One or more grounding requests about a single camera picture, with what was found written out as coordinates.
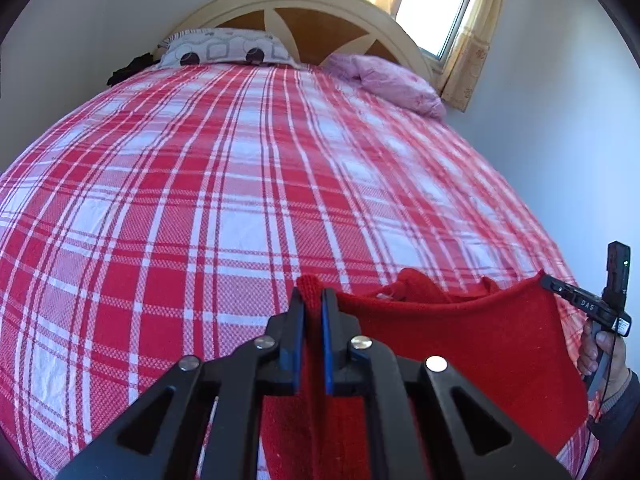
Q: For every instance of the red knitted sweater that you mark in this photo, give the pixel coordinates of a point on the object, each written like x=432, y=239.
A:
x=517, y=344

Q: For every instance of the right forearm dark sleeve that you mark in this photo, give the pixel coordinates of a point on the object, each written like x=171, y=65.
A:
x=617, y=432

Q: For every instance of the red white plaid bedspread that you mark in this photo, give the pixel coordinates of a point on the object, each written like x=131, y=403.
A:
x=172, y=214

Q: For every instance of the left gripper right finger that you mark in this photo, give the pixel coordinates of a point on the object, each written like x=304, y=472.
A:
x=424, y=419

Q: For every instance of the cream wooden headboard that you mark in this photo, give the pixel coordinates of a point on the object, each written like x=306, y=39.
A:
x=311, y=30

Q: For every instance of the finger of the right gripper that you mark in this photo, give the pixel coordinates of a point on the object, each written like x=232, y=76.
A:
x=558, y=287

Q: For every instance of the grey patterned pillow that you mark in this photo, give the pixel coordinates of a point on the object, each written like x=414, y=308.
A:
x=205, y=46

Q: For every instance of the pink pillow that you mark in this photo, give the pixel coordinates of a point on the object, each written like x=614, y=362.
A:
x=388, y=81

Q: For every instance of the beige curtain right of window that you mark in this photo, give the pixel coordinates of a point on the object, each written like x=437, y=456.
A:
x=468, y=54

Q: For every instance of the black object beside pillow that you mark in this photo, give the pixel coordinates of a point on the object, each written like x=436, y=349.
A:
x=137, y=65

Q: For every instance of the bright window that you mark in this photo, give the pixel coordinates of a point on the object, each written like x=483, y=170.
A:
x=431, y=24

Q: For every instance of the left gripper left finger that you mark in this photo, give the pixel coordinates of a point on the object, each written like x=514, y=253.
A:
x=201, y=419

